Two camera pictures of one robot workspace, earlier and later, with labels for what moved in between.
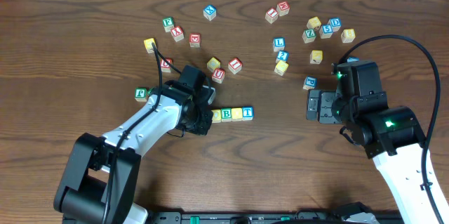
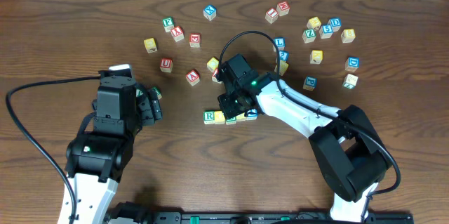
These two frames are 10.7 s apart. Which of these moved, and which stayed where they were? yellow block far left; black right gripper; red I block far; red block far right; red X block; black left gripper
Moved: black left gripper; black right gripper
Stayed: red block far right; red I block far; red X block; yellow block far left
